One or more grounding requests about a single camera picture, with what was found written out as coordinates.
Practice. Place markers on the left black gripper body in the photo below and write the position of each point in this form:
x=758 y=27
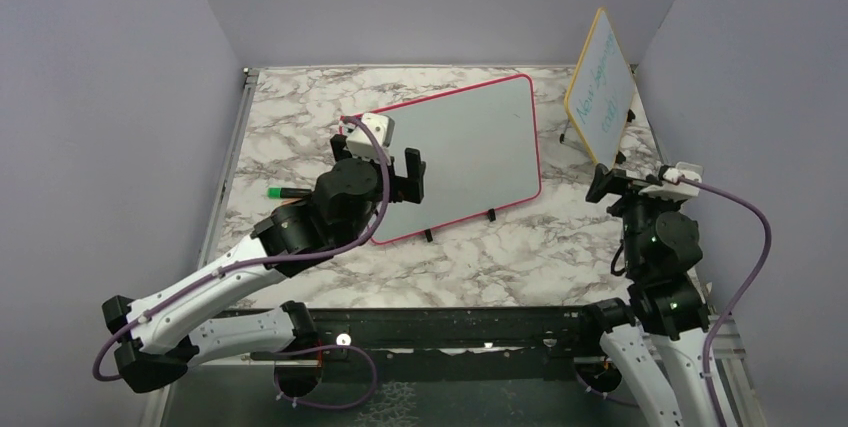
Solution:
x=385 y=190

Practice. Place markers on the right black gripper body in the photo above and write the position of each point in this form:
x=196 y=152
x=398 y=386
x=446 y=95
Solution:
x=635 y=204

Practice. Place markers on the pink framed whiteboard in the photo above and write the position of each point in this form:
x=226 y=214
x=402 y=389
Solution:
x=480 y=148

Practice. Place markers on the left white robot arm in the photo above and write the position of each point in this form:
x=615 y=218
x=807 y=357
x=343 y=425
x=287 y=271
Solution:
x=157 y=339

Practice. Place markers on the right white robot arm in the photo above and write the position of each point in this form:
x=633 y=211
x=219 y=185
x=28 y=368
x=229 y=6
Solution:
x=657 y=339

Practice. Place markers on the yellow framed whiteboard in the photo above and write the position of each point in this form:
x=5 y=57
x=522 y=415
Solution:
x=601 y=92

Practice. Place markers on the green black highlighter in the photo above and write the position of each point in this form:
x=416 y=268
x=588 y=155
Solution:
x=287 y=192

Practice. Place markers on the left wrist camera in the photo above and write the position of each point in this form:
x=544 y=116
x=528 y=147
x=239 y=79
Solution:
x=368 y=136

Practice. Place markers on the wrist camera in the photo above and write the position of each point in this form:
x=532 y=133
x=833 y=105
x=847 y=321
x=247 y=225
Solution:
x=677 y=183
x=368 y=136

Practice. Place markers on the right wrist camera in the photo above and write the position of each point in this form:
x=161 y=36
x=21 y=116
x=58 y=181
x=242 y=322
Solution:
x=677 y=183

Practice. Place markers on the black mounting rail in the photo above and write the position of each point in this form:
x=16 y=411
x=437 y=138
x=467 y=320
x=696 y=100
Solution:
x=554 y=343

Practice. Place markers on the aluminium frame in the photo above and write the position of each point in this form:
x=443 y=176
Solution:
x=155 y=402

